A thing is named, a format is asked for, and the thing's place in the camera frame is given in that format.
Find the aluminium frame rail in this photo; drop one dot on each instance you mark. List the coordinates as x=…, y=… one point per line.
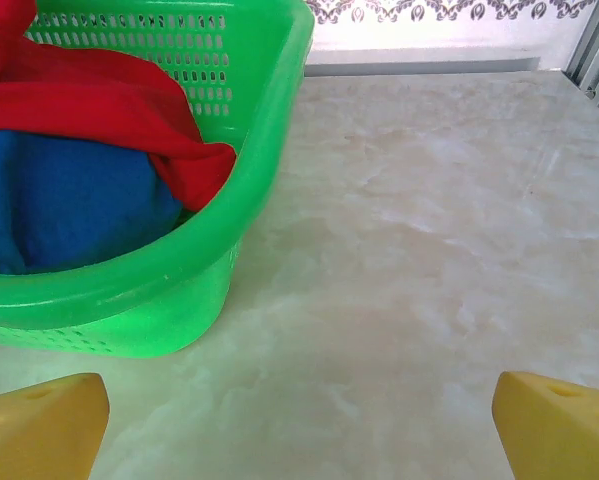
x=419, y=66

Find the blue cloth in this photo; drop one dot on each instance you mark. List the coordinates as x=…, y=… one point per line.
x=74, y=205

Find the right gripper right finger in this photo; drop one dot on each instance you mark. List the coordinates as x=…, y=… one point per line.
x=554, y=435

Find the red printed t-shirt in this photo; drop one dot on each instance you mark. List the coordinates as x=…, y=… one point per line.
x=94, y=110

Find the aluminium frame post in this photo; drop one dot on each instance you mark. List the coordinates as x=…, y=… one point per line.
x=596, y=55

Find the green plastic basket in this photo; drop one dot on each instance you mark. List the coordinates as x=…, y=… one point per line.
x=259, y=165

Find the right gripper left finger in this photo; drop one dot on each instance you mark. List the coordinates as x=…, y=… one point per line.
x=39, y=430

